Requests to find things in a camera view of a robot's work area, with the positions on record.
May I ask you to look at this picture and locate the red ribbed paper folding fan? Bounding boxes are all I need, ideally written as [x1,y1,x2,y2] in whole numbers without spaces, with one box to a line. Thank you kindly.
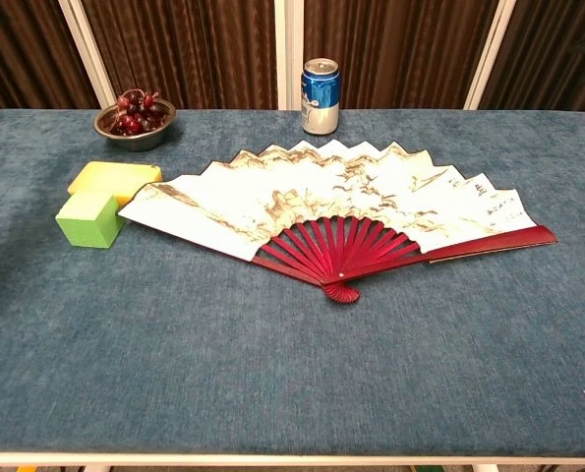
[117,139,559,307]

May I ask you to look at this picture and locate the yellow sponge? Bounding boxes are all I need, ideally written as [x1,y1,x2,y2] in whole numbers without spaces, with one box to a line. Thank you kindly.
[67,161,164,208]

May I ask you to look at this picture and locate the green foam cube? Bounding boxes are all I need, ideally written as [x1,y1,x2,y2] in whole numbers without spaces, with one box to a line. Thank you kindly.
[55,191,127,250]

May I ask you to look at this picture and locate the small steel bowl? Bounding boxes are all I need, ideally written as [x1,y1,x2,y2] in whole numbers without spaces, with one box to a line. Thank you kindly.
[92,97,178,153]

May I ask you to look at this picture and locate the bunch of red grapes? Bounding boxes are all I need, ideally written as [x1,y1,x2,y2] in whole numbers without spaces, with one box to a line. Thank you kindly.
[110,88,168,137]

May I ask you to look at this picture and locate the blue silver drink can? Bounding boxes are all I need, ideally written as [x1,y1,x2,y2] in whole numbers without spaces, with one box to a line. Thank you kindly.
[300,57,341,136]

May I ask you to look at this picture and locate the blue table cloth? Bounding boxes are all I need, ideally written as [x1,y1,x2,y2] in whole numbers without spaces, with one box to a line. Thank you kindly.
[0,108,585,456]

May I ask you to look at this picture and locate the white table frame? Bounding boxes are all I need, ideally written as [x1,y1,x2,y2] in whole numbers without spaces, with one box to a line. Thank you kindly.
[0,450,585,472]

